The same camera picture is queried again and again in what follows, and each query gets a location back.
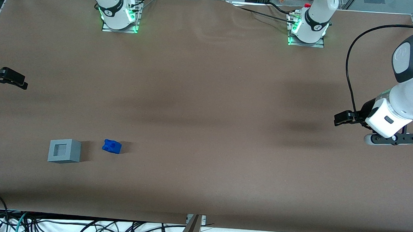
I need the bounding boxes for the brown table cover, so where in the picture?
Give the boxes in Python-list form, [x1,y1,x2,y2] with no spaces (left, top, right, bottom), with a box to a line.
[0,0,413,232]

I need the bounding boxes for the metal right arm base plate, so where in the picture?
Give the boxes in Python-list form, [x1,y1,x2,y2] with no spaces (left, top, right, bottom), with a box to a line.
[101,0,142,34]

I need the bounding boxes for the long black table cable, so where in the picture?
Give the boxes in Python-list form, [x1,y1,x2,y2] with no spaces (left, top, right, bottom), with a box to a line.
[229,4,297,25]

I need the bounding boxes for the short black table cable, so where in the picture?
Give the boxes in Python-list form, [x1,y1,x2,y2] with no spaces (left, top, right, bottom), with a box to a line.
[266,1,298,16]

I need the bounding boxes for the gray cube base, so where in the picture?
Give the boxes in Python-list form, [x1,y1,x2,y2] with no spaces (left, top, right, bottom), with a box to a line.
[47,137,82,165]

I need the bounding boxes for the teal cable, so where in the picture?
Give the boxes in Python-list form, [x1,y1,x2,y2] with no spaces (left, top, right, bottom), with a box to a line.
[8,211,29,232]

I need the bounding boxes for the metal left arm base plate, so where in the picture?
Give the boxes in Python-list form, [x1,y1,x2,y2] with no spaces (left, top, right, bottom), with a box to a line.
[287,12,326,48]

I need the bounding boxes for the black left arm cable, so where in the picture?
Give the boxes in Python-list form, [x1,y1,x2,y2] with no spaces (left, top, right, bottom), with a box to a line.
[343,22,413,124]

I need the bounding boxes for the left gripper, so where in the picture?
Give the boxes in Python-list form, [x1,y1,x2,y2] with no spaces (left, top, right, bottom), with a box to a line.
[334,96,413,140]

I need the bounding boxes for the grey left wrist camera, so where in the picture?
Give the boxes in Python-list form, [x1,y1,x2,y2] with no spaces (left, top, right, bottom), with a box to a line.
[363,123,413,148]

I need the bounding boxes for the blue plastic part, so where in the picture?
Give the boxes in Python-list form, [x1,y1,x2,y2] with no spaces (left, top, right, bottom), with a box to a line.
[102,139,122,155]

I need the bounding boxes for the silver bracket plate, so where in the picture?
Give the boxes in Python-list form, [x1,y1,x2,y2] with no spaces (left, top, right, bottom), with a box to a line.
[186,214,207,226]

